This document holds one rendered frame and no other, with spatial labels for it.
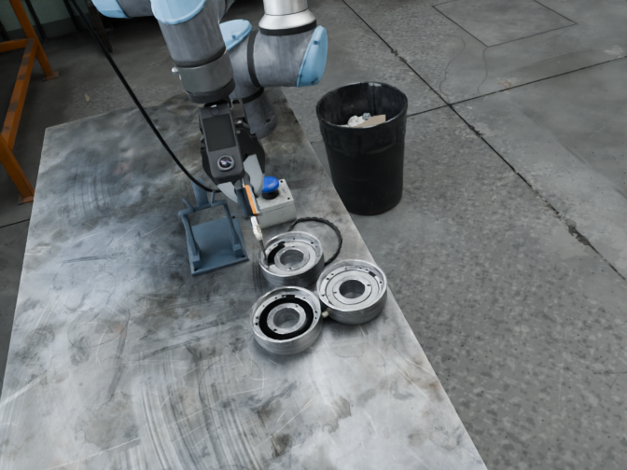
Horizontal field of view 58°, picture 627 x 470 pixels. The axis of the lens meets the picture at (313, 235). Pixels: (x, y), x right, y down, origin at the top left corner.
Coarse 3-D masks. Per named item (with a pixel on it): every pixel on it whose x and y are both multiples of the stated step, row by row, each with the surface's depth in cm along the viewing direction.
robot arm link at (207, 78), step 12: (216, 60) 75; (228, 60) 77; (180, 72) 76; (192, 72) 75; (204, 72) 75; (216, 72) 76; (228, 72) 78; (192, 84) 77; (204, 84) 76; (216, 84) 77
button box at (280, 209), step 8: (280, 184) 105; (280, 192) 103; (288, 192) 102; (264, 200) 102; (272, 200) 101; (280, 200) 101; (288, 200) 101; (264, 208) 100; (272, 208) 101; (280, 208) 101; (288, 208) 102; (264, 216) 101; (272, 216) 102; (280, 216) 102; (288, 216) 103; (296, 216) 103; (264, 224) 102; (272, 224) 103
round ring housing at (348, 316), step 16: (336, 272) 88; (368, 272) 87; (320, 288) 86; (336, 288) 86; (352, 288) 88; (368, 288) 85; (384, 288) 83; (320, 304) 85; (352, 304) 83; (336, 320) 84; (352, 320) 82; (368, 320) 84
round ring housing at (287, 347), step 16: (288, 288) 86; (256, 304) 84; (288, 304) 84; (256, 320) 83; (272, 320) 83; (304, 320) 82; (320, 320) 81; (256, 336) 80; (304, 336) 79; (272, 352) 82; (288, 352) 81
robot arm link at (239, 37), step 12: (228, 24) 118; (240, 24) 116; (228, 36) 112; (240, 36) 113; (252, 36) 114; (228, 48) 113; (240, 48) 114; (252, 48) 113; (240, 60) 114; (252, 60) 113; (240, 72) 115; (252, 72) 115; (240, 84) 118; (252, 84) 118; (240, 96) 120
